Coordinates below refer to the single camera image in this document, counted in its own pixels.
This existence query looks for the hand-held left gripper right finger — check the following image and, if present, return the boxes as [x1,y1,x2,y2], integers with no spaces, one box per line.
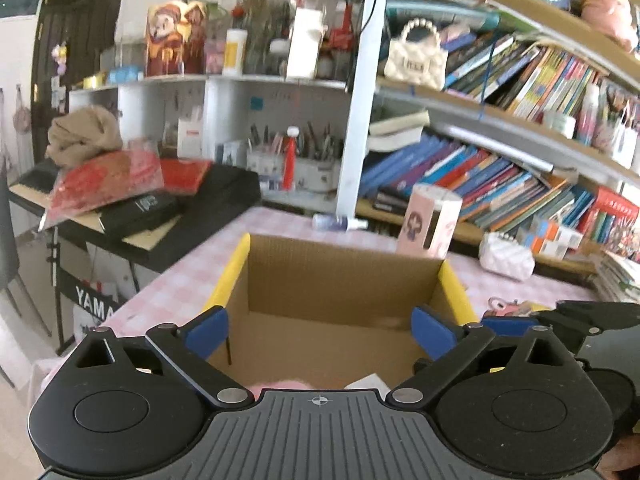
[391,305,583,407]

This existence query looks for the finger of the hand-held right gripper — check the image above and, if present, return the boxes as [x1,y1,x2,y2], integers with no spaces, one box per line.
[554,300,640,333]
[481,310,583,357]

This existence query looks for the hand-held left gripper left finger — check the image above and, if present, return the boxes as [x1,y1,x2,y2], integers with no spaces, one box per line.
[70,306,253,407]

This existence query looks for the pink plush toy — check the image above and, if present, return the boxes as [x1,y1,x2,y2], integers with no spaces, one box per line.
[247,379,321,401]

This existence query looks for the yellow cardboard box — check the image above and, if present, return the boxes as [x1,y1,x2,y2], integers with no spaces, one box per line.
[202,232,481,401]

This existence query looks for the stack of magazines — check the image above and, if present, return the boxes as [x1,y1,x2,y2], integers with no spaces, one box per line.
[590,250,640,303]

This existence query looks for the pink printed desk mat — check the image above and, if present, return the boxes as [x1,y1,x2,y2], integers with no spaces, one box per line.
[37,205,596,396]

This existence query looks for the white quilted pouch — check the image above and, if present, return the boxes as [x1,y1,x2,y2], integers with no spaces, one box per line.
[478,232,537,282]

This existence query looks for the white flat item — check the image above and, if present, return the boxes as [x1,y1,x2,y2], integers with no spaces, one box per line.
[345,372,391,392]

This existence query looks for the orange white small box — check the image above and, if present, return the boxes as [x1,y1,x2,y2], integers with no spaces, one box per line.
[517,230,571,260]
[532,216,584,251]

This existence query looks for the red boxed book set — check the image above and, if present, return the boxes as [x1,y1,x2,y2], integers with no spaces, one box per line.
[580,186,640,263]

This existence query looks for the pink cylindrical container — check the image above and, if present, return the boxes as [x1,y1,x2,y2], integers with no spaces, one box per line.
[396,183,463,260]

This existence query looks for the black keyboard stand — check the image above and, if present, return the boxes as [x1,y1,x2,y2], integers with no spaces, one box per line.
[47,225,121,356]

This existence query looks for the black electronic keyboard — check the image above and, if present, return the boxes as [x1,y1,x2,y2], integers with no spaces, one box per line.
[7,157,263,273]

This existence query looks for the black flat box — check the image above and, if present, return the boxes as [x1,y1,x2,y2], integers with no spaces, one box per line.
[97,191,183,238]

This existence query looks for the small clear spray bottle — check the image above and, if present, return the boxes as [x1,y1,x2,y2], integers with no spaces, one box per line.
[312,213,369,232]

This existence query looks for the row of colourful books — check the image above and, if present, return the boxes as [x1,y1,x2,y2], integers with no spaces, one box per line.
[359,132,598,233]

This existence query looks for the red booklet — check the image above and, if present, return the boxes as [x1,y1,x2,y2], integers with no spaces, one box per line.
[160,157,213,195]

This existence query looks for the white tube lamp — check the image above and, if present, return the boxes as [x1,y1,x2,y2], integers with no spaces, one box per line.
[435,125,556,171]

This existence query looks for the white paper bag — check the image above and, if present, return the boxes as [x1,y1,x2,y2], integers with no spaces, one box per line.
[610,115,640,171]

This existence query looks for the red plastic bag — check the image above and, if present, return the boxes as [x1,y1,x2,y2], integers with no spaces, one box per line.
[40,150,166,228]

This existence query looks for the red bottle white cap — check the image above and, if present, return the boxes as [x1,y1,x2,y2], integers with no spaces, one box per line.
[281,127,301,191]

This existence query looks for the white pen holder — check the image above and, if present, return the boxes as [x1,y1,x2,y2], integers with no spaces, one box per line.
[246,122,343,192]

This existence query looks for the white round jar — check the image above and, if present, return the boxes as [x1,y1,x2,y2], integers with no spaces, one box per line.
[542,110,578,140]

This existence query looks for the white box red label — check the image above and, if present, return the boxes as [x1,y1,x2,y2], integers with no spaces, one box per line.
[177,117,203,158]

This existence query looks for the thick cream paged book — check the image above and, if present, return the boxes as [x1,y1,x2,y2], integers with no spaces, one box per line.
[367,110,431,153]

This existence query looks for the black chair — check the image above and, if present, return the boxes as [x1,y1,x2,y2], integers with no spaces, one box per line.
[0,160,51,386]

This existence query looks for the white desk shelf unit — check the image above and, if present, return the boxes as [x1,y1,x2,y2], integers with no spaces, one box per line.
[67,74,351,201]

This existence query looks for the brown folded cloth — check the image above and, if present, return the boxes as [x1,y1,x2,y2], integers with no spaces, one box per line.
[46,106,123,167]

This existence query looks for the row of thin leaning books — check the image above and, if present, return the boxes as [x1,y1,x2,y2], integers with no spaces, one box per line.
[442,30,601,121]

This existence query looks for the white bottle yellow label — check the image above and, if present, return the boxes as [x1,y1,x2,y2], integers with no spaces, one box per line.
[222,28,248,77]

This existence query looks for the figure printed orange box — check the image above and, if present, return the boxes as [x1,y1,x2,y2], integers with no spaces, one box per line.
[145,2,208,77]

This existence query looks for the wooden bookshelf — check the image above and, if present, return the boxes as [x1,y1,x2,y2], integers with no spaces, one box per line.
[350,0,640,276]

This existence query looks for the white tall carton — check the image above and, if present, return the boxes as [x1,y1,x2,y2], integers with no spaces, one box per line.
[286,7,323,80]

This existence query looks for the peach plush toy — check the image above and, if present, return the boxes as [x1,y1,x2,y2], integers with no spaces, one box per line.
[579,0,640,53]

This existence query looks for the black door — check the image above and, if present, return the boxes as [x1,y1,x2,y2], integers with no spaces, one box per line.
[30,0,132,161]

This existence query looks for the dried flower bunch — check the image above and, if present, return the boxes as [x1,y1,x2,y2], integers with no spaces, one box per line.
[207,0,296,61]

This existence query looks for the white quilted pearl-handle handbag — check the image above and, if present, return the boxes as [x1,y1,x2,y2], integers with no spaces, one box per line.
[384,18,449,92]

